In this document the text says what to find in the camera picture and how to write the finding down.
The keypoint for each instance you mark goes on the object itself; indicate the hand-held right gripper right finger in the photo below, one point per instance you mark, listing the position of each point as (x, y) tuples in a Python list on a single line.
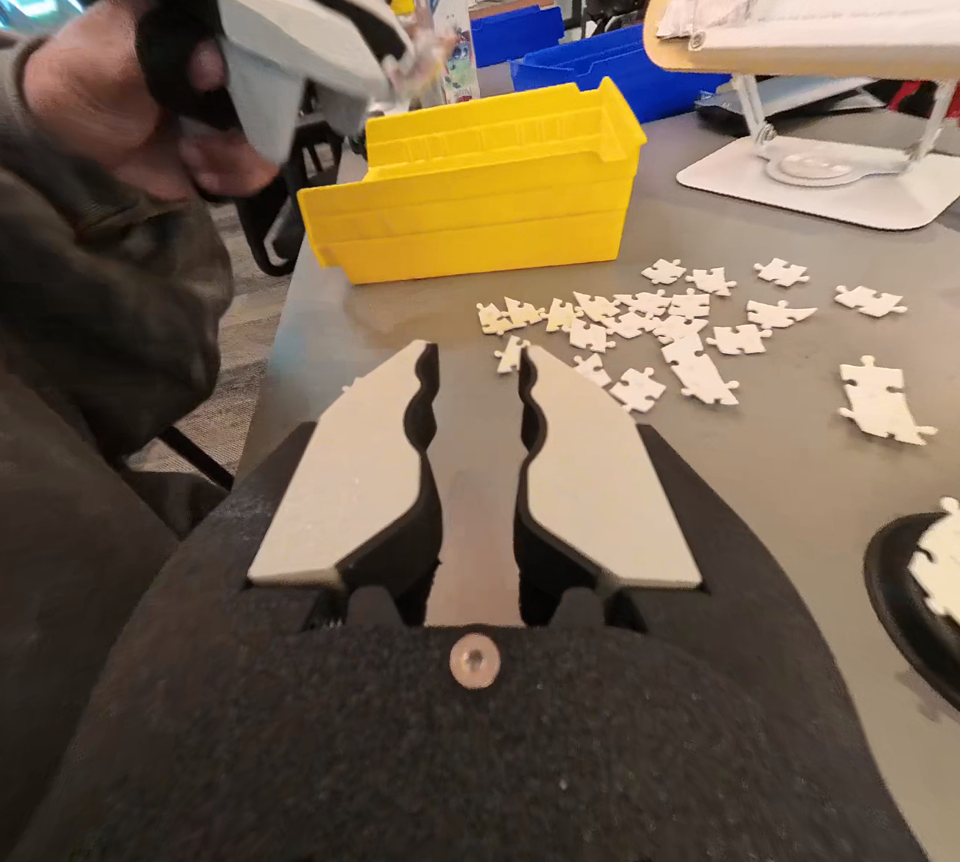
[(607, 494)]

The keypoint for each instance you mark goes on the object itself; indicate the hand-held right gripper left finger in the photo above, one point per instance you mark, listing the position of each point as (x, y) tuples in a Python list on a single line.
[(345, 494)]

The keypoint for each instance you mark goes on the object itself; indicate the spread of white puzzle pieces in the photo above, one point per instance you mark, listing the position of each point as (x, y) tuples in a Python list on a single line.
[(675, 329)]

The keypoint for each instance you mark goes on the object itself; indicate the yellow plastic bin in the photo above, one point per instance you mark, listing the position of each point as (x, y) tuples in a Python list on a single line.
[(480, 202)]

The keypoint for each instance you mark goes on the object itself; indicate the pastel printed box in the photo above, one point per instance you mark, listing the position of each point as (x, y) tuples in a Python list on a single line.
[(459, 52)]

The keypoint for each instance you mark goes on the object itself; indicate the person's left forearm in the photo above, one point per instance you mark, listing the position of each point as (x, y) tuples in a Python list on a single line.
[(112, 292)]

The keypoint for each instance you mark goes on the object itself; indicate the single white puzzle piece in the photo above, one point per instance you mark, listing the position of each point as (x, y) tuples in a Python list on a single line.
[(420, 71)]

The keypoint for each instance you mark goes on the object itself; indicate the person's left hand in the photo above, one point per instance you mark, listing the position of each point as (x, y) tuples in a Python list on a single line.
[(97, 89)]

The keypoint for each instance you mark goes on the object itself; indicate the black round puzzle stand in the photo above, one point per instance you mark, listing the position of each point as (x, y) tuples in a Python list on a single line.
[(892, 599)]

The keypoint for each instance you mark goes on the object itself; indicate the curved assembled puzzle section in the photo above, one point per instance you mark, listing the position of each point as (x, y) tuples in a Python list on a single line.
[(941, 562)]

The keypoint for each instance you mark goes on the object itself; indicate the red floor object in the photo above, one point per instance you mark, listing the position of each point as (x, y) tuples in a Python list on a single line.
[(926, 97)]

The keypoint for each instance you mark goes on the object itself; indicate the blue plastic bin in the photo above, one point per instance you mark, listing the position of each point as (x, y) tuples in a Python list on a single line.
[(622, 71), (517, 33)]

